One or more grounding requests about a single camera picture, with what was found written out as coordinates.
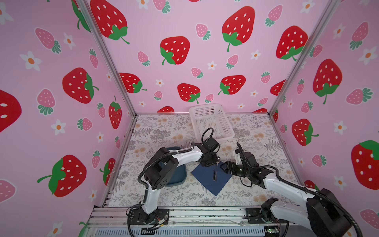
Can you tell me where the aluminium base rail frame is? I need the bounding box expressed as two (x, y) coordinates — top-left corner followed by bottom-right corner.
(83, 206), (314, 237)

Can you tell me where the dark blue paper napkin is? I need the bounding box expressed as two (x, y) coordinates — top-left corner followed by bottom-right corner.
(191, 162), (232, 196)

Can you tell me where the dark teal plastic tray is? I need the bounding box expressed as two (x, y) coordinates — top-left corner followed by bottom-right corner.
(157, 155), (187, 189)

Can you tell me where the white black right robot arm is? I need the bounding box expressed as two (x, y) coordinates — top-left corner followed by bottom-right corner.
(221, 144), (363, 237)

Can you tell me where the aluminium corner post left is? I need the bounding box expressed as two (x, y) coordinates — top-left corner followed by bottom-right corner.
(77, 0), (137, 118)

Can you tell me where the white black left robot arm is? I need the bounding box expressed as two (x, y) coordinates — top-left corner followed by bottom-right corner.
(137, 137), (220, 215)

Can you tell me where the aluminium corner post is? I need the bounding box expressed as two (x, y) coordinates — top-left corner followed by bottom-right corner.
(77, 0), (137, 118)
(268, 0), (341, 119)

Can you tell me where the white perforated plastic basket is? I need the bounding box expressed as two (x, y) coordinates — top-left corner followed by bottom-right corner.
(189, 104), (235, 142)

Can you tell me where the aluminium corner post right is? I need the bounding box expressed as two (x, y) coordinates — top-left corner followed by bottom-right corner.
(268, 0), (341, 119)

